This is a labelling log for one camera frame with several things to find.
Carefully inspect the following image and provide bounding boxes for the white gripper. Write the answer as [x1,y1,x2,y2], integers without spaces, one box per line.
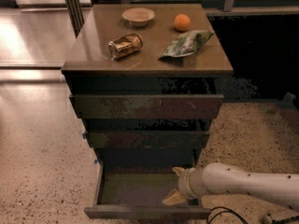
[162,167,207,206]

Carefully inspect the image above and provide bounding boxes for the brown bottom drawer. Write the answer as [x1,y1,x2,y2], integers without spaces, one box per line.
[84,161,211,224]

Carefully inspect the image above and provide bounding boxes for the brown drawer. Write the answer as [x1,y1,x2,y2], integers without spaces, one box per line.
[85,131,210,148]
[84,161,211,224]
[70,94,223,119]

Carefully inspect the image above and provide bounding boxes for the brown middle drawer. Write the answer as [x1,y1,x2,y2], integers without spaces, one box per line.
[85,131,210,148]

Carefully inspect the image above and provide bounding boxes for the brown drawer cabinet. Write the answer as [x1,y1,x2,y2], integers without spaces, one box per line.
[62,5,233,170]

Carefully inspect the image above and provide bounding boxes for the brown top drawer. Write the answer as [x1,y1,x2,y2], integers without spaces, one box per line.
[70,94,223,119]

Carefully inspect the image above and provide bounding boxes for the grey power strip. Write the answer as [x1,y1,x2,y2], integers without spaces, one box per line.
[262,211,299,224]

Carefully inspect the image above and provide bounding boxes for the green chip bag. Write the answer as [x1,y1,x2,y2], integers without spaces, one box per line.
[160,30,214,60]

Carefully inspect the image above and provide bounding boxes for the gold soda can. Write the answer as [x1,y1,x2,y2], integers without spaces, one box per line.
[108,34,143,60]

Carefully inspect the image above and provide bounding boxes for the orange fruit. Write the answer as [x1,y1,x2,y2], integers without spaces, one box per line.
[173,14,191,32]

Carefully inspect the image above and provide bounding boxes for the white ceramic bowl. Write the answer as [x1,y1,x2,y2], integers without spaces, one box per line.
[122,7,155,28]

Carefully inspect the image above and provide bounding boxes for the black cable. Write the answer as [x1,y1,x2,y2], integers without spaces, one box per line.
[206,206,249,224]

